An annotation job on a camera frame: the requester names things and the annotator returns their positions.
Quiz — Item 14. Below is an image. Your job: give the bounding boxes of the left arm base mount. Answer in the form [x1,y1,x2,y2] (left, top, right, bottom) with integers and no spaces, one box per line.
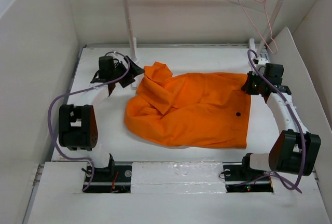
[83,164,132,194]

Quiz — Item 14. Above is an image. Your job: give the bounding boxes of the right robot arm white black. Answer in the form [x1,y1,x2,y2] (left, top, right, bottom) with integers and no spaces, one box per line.
[240,63,321,179]

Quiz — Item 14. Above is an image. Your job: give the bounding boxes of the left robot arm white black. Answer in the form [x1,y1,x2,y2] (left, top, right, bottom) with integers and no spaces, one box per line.
[58,52,145,181]

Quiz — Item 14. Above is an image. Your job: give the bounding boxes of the pink wire hanger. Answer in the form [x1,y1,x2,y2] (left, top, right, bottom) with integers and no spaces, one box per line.
[234,0,279,54]

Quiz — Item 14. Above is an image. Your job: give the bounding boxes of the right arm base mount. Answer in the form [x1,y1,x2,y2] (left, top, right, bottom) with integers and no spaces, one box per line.
[219,162,274,193]

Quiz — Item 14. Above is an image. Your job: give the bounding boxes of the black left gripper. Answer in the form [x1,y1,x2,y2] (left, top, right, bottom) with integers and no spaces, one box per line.
[111,57,144,87]

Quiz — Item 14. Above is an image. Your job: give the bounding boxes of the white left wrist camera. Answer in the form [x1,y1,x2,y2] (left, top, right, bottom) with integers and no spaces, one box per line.
[104,51,125,62]

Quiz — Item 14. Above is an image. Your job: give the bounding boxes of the orange trousers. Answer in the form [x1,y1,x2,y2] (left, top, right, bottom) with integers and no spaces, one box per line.
[124,62,251,149]

